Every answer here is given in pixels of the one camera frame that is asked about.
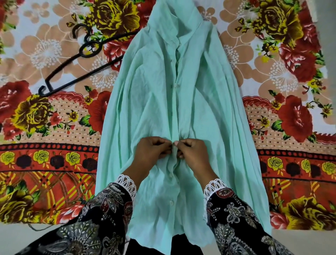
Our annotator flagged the black clothes hanger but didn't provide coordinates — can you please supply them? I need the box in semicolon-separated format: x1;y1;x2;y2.
38;23;140;97

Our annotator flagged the person's left hand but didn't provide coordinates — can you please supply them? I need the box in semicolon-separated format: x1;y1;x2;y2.
130;136;173;175

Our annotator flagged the black garment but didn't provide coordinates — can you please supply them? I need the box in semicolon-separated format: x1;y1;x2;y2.
125;233;204;255

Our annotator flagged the person's left forearm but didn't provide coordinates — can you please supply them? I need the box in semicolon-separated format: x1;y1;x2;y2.
14;168;143;255

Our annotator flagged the person's right forearm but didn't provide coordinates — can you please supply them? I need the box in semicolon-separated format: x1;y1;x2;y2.
195;168;295;255

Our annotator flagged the mint green button shirt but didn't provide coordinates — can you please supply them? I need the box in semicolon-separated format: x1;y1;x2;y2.
95;0;272;255

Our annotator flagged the person's right hand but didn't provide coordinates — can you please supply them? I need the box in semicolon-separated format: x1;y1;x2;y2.
174;138;212;178

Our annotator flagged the floral patterned bedsheet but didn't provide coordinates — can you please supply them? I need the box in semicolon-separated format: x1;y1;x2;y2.
0;0;336;232

